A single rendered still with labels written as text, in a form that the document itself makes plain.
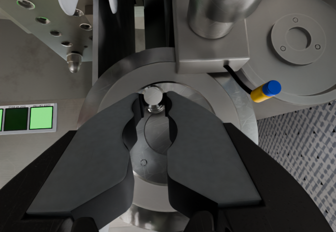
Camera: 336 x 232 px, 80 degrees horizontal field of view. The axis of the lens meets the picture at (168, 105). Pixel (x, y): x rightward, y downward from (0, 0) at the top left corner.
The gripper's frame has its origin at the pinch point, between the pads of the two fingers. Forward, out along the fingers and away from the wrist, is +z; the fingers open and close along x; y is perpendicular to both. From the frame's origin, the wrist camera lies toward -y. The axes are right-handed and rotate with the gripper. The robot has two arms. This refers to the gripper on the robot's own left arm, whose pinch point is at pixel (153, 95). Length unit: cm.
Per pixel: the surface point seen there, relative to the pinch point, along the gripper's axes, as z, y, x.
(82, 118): 2.8, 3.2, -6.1
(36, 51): 191, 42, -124
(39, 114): 30.9, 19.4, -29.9
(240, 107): 3.0, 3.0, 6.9
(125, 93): 3.3, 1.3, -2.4
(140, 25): 225, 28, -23
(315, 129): 7.7, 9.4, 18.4
